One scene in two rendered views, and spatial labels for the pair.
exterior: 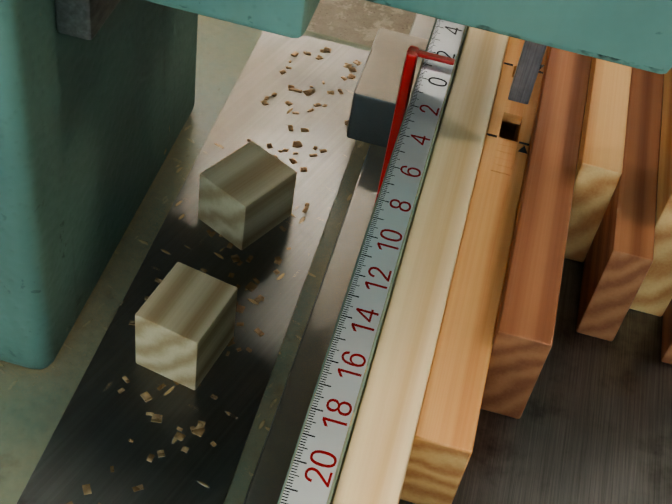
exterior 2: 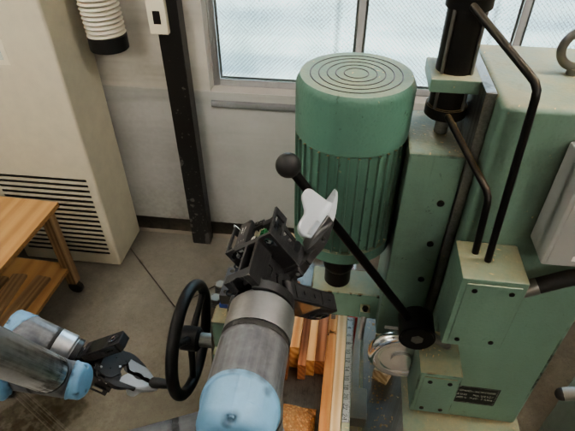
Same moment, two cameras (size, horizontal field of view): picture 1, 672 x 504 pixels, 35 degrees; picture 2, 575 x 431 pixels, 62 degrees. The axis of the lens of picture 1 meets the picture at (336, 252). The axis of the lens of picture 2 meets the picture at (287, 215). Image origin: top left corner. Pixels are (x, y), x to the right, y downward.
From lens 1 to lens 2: 120 cm
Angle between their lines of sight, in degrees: 94
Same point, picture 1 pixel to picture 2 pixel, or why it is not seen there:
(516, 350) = not seen: hidden behind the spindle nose
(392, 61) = (359, 404)
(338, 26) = not seen: outside the picture
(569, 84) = (323, 325)
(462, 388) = not seen: hidden behind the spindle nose
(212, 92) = (407, 418)
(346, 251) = (356, 360)
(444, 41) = (350, 323)
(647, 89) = (306, 323)
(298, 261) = (366, 364)
